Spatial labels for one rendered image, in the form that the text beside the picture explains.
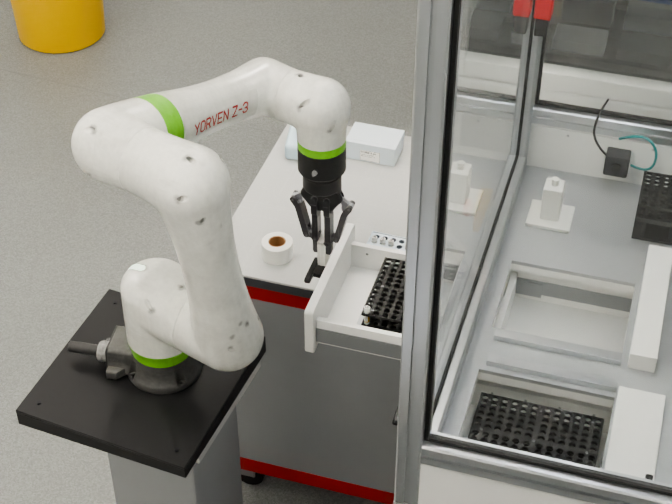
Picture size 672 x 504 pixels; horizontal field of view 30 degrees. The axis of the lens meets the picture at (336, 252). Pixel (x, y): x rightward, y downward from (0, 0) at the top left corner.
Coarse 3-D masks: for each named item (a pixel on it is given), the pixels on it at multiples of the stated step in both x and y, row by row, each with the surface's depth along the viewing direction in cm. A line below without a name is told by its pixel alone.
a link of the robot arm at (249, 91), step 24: (240, 72) 227; (264, 72) 229; (288, 72) 230; (168, 96) 209; (192, 96) 213; (216, 96) 218; (240, 96) 222; (264, 96) 228; (192, 120) 210; (216, 120) 217; (240, 120) 226
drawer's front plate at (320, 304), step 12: (348, 228) 259; (348, 240) 257; (336, 252) 253; (348, 252) 259; (336, 264) 251; (348, 264) 261; (324, 276) 247; (336, 276) 253; (324, 288) 244; (336, 288) 255; (312, 300) 242; (324, 300) 246; (312, 312) 239; (324, 312) 248; (312, 324) 241; (312, 336) 243; (312, 348) 245
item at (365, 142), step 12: (360, 132) 306; (372, 132) 306; (384, 132) 306; (396, 132) 306; (348, 144) 303; (360, 144) 302; (372, 144) 302; (384, 144) 302; (396, 144) 302; (348, 156) 306; (360, 156) 305; (372, 156) 304; (384, 156) 303; (396, 156) 304
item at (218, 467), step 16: (256, 368) 255; (224, 432) 258; (208, 448) 240; (224, 448) 260; (112, 464) 256; (128, 464) 254; (208, 464) 254; (224, 464) 263; (112, 480) 260; (128, 480) 257; (144, 480) 255; (160, 480) 253; (176, 480) 250; (192, 480) 248; (208, 480) 256; (224, 480) 265; (240, 480) 275; (128, 496) 261; (144, 496) 258; (160, 496) 256; (176, 496) 254; (192, 496) 252; (208, 496) 258; (224, 496) 268; (240, 496) 278
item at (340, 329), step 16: (352, 256) 262; (368, 256) 261; (384, 256) 259; (400, 256) 258; (352, 272) 262; (368, 272) 262; (352, 288) 258; (368, 288) 258; (336, 304) 254; (352, 304) 254; (320, 320) 242; (336, 320) 242; (352, 320) 251; (320, 336) 244; (336, 336) 243; (352, 336) 242; (368, 336) 241; (384, 336) 240; (400, 336) 239; (368, 352) 243; (384, 352) 242; (400, 352) 241
